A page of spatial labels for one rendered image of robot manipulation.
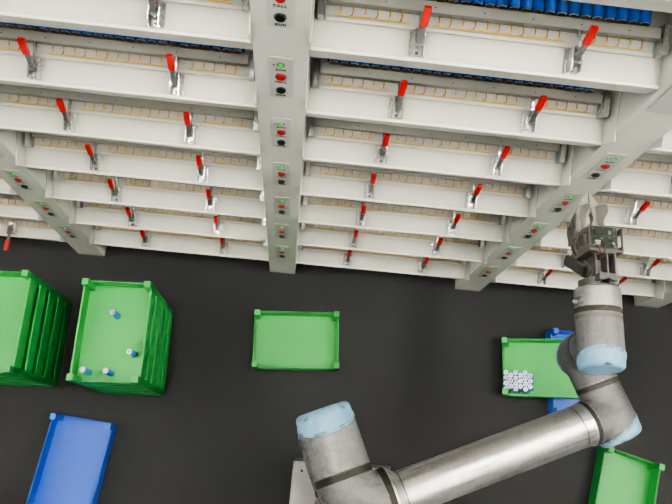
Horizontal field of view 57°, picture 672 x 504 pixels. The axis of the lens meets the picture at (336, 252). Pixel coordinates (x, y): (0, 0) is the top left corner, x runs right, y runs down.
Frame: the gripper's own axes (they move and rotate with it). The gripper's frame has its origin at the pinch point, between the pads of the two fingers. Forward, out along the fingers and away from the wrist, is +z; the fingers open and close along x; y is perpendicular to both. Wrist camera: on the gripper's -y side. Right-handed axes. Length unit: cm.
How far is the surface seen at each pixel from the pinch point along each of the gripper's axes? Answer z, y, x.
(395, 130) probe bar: 14.1, -3.1, 42.0
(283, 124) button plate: 7, 7, 67
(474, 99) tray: 12.4, 14.8, 29.3
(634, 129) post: 7.3, 18.6, -1.0
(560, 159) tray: 11.5, -3.6, 3.7
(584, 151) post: 9.9, 4.0, 1.8
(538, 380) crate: -25, -98, -28
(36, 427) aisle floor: -54, -103, 143
